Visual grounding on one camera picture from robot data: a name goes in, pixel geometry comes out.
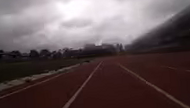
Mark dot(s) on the dark green grass field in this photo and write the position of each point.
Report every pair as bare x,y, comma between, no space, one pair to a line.
20,69

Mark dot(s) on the pale concrete kerb strip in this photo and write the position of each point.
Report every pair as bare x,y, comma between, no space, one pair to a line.
15,81

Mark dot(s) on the grandstand building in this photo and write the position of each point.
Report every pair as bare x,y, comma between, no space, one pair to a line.
178,32

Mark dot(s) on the low distant buildings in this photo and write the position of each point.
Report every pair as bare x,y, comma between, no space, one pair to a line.
94,49

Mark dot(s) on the red running track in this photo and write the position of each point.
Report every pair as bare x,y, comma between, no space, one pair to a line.
110,92

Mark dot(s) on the row of trees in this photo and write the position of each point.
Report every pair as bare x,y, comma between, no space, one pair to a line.
42,53

